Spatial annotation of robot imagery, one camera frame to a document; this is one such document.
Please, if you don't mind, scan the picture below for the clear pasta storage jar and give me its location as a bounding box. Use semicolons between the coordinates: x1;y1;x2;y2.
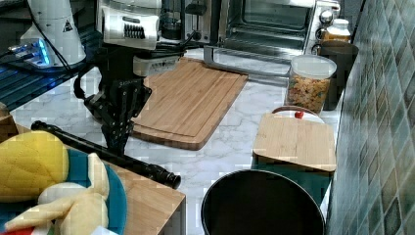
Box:
285;55;337;114

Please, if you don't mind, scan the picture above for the black coffee maker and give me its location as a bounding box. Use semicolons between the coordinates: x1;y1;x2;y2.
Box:
161;0;184;41

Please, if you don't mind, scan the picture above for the stainless toaster oven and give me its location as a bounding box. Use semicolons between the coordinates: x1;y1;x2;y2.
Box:
181;0;341;74

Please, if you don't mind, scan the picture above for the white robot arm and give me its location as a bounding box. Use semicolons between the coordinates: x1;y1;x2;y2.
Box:
84;0;183;154

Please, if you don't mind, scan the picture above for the black round pot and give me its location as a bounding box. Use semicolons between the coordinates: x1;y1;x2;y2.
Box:
201;170;325;235

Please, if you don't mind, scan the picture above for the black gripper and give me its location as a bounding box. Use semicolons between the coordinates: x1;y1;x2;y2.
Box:
84;43;152;154

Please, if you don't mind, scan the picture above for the yellow plush toy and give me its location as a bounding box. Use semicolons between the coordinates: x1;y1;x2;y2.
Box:
1;131;110;235

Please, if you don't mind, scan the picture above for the teal box under board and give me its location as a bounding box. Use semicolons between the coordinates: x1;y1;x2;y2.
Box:
252;154;333;206

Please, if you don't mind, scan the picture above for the bamboo cutting board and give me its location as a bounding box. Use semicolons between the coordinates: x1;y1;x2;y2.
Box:
132;58;248;151

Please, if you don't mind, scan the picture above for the dark brown canister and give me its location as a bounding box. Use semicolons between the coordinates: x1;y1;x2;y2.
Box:
319;40;359;111

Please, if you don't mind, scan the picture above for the small bamboo lid board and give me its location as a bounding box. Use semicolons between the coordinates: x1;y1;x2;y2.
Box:
253;114;337;172

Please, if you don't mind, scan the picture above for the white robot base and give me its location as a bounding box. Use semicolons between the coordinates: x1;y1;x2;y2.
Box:
9;0;86;69

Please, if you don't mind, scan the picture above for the glass jar with white lid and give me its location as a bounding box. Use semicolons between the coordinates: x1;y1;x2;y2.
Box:
322;19;350;42

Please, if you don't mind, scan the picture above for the white bowl with copper rim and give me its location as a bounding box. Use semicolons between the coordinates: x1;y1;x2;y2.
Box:
273;106;324;123

